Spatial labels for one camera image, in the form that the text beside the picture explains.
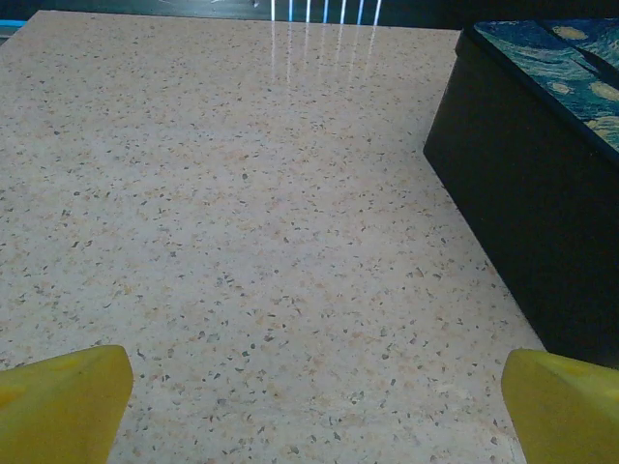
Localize black box with painting print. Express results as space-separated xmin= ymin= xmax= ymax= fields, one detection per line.
xmin=423 ymin=17 xmax=619 ymax=371

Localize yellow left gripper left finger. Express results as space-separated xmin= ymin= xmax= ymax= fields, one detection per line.
xmin=0 ymin=344 xmax=134 ymax=464

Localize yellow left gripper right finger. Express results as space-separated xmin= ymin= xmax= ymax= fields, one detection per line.
xmin=500 ymin=348 xmax=619 ymax=464

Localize white vertical bars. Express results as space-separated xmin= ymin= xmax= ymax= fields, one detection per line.
xmin=269 ymin=0 xmax=384 ymax=25

